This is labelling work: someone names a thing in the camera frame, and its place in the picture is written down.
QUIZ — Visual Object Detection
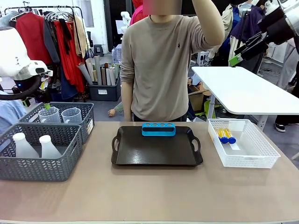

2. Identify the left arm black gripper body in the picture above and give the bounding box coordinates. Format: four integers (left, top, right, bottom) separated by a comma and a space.
30, 75, 54, 103

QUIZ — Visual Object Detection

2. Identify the navy hanging garment under dress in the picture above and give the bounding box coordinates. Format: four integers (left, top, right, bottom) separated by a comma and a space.
60, 67, 79, 101

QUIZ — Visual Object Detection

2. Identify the light blue shirt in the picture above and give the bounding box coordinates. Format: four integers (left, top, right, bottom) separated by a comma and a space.
0, 90, 27, 135

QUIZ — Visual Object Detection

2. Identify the black hanging scarf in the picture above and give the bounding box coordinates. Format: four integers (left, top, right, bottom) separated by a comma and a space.
58, 18, 73, 54

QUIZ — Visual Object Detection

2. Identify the white desk top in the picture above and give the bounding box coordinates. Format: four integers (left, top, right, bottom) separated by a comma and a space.
191, 66, 299, 116

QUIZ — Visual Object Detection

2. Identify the beige hanging garment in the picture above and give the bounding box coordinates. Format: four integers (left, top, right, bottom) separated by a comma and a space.
74, 15, 89, 58

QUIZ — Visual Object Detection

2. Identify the long red hanging dress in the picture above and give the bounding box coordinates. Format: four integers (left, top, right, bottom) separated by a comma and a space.
54, 20, 86, 93

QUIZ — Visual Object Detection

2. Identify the mannequin in beige coat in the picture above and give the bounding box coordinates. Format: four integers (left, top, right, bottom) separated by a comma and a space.
221, 4, 237, 67

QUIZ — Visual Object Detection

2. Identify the gray basket with sticker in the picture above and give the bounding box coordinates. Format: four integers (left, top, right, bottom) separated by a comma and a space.
18, 102, 95, 144

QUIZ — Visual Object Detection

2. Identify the white desk leg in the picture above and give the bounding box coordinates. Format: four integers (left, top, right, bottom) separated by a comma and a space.
206, 94, 217, 121
256, 114, 269, 133

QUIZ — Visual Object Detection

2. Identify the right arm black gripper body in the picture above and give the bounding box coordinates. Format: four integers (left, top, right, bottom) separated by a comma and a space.
258, 8, 295, 46

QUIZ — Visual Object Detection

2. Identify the red hanging jacket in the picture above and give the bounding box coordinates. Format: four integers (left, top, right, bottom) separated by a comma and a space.
15, 13, 53, 66

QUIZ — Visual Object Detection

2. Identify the dark navy hanging coat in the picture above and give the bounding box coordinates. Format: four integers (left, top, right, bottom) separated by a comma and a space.
230, 6, 266, 44

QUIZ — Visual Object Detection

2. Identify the pink red garment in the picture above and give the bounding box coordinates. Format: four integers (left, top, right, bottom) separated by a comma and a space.
129, 0, 150, 26

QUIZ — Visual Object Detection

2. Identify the white plastic lattice basket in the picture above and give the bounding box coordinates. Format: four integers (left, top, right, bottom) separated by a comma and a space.
207, 118, 281, 169

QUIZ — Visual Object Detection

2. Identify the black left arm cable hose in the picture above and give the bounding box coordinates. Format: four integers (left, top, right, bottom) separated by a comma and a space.
0, 76, 43, 101

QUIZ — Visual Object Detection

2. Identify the background person in gray trousers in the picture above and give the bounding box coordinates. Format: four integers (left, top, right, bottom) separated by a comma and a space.
275, 37, 299, 133

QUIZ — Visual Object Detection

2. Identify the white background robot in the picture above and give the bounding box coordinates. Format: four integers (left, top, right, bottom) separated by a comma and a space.
120, 11, 132, 33

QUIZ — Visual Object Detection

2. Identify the black serving tray with handles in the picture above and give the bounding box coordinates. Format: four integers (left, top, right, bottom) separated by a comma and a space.
111, 126, 204, 167

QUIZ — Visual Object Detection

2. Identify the tall gray paper roll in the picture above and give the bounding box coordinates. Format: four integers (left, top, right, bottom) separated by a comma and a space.
94, 55, 103, 86

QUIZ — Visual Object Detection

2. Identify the gray basket without sticker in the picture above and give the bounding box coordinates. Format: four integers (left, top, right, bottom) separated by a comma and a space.
0, 123, 83, 182

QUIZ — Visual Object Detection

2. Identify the dark gray hanging jacket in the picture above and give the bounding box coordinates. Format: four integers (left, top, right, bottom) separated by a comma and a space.
43, 20, 61, 64

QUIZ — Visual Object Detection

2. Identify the person's left forearm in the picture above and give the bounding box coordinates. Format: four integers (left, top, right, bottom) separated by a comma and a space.
192, 0, 225, 47

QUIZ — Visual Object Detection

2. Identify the person's right forearm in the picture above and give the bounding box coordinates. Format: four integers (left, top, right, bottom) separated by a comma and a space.
121, 81, 134, 122

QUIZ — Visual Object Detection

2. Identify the person in beige sweater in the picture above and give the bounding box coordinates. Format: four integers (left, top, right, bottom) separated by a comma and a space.
120, 0, 226, 122

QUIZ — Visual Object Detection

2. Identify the white plastic conical flask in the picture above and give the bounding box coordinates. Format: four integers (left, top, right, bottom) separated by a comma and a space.
12, 132, 40, 159
38, 134, 63, 159

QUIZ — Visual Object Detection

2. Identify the brown cardboard box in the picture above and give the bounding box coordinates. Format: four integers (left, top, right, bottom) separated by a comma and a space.
188, 84, 212, 112

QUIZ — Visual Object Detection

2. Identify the blue test tube rack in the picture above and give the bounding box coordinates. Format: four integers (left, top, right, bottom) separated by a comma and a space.
142, 122, 177, 137

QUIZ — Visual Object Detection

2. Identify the dark gray storage bin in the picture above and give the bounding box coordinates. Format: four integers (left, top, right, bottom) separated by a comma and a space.
88, 74, 121, 102

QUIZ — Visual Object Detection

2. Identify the bright green plastic object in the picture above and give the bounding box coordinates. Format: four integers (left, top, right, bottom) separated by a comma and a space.
195, 99, 222, 117

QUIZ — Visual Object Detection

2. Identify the small dark step stool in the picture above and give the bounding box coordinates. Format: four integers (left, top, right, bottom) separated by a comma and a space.
93, 44, 105, 56

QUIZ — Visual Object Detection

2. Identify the white paper roll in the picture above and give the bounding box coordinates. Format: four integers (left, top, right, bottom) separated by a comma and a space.
105, 67, 113, 86

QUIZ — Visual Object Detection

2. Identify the cream paper roll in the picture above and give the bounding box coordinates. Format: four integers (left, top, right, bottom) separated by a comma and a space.
85, 58, 99, 82

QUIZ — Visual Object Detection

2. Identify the small white crate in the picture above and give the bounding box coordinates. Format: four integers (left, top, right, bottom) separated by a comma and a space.
197, 52, 211, 66

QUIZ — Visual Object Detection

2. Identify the pale gray hanging garment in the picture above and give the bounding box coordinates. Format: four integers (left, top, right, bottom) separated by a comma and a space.
0, 10, 19, 28

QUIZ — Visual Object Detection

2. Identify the clear plastic measuring cup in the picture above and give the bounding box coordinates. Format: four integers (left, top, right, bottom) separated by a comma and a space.
38, 106, 62, 124
61, 107, 83, 124

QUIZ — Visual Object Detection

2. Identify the yellow tube with blue cap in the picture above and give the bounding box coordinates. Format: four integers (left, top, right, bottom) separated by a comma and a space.
217, 128, 228, 144
224, 128, 237, 144

